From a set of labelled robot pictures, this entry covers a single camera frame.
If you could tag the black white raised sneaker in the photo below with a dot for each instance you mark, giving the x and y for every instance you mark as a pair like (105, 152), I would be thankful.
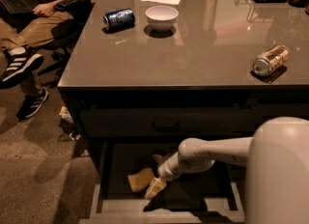
(21, 61)

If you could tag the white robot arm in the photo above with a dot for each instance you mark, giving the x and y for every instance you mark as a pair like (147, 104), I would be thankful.
(276, 158)

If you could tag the dark counter cabinet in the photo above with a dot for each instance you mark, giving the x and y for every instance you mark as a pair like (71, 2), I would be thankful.
(264, 101)

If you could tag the closed top drawer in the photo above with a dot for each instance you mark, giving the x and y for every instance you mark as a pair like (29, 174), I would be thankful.
(165, 121)

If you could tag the white bowl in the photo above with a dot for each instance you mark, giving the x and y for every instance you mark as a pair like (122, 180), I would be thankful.
(161, 18)

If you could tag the blue soda can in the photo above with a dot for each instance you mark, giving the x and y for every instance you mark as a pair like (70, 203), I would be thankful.
(120, 19)

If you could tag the black office chair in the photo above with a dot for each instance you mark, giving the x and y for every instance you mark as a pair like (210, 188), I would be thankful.
(64, 25)

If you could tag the seated person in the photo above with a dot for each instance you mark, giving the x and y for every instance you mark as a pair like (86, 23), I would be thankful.
(38, 28)

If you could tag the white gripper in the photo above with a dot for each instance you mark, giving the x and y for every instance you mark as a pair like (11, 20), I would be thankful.
(165, 171)

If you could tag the open middle drawer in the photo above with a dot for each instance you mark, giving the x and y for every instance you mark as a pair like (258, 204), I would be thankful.
(211, 197)

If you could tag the silver tan can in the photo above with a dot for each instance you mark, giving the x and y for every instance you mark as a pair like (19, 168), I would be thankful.
(271, 60)

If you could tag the yellow sponge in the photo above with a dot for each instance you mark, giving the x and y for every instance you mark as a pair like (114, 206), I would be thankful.
(140, 180)

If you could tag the black white floor sneaker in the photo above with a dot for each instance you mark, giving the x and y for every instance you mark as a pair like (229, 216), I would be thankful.
(32, 105)

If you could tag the black laptop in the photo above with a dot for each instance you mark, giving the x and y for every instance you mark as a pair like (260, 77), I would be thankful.
(19, 6)

